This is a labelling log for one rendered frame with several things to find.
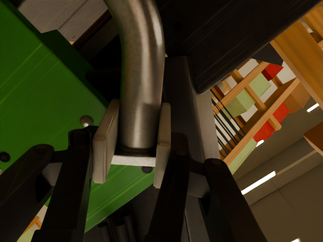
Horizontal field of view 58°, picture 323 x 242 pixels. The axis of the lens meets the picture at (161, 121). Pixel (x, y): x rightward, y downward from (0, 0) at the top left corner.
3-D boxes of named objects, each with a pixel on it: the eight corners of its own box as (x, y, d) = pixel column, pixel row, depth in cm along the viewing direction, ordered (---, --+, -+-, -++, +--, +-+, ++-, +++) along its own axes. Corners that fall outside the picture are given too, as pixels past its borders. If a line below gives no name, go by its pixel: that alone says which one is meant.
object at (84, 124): (99, 118, 25) (95, 124, 24) (89, 127, 25) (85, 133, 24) (88, 108, 24) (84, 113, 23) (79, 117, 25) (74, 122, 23)
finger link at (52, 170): (85, 191, 15) (28, 187, 15) (103, 145, 20) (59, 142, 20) (85, 166, 15) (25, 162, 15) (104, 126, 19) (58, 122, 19)
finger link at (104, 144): (105, 185, 17) (92, 184, 17) (120, 133, 24) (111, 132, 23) (105, 139, 16) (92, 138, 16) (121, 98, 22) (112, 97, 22)
